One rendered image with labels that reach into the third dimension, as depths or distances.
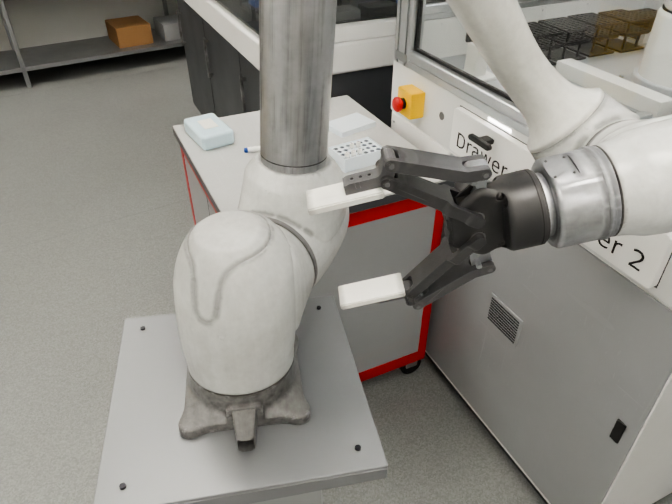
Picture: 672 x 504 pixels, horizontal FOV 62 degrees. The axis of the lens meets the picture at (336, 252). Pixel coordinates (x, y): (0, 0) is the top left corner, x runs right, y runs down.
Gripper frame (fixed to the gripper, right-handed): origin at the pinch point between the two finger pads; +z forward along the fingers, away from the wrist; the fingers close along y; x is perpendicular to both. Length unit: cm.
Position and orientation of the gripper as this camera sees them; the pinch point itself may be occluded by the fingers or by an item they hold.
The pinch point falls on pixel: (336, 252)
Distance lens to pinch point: 55.7
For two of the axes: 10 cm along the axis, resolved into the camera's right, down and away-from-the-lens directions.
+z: -9.7, 2.2, 0.9
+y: -2.2, -7.0, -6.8
